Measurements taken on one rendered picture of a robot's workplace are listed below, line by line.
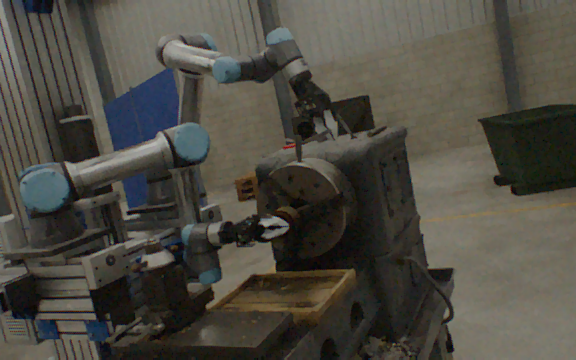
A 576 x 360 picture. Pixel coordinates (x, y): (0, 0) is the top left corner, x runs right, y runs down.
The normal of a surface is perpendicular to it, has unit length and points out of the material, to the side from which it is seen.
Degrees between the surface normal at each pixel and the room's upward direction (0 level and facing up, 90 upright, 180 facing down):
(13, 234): 90
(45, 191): 91
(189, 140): 89
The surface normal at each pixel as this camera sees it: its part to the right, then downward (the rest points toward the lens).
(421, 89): -0.32, 0.19
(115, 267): 0.87, -0.12
